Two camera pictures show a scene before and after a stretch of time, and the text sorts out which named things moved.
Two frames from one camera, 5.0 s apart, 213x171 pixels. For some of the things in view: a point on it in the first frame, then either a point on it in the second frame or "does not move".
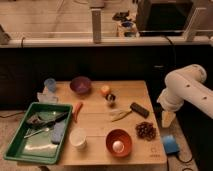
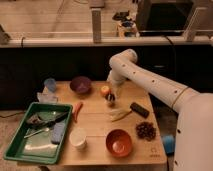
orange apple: x=105 y=90 does not move
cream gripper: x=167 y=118 to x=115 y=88
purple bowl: x=80 y=84 does not move
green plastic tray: x=42 y=135 does not move
